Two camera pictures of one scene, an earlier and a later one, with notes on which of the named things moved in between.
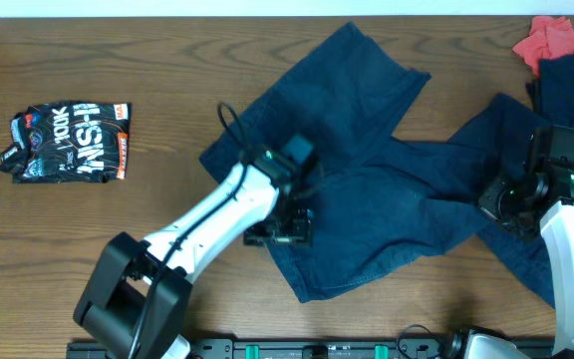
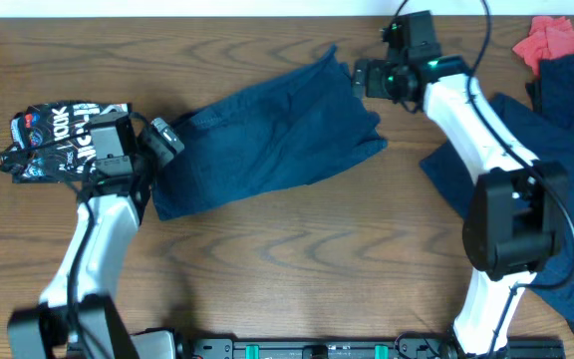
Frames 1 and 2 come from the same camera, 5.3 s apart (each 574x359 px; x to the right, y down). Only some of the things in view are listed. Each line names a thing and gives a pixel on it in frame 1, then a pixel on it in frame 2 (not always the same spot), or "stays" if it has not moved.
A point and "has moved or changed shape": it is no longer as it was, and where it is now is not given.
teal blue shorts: x=375 y=188 has moved or changed shape
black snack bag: x=68 y=142 stays
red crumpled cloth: x=548 y=37 stays
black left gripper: x=300 y=234 -> x=164 y=154
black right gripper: x=488 y=199 -> x=377 y=70
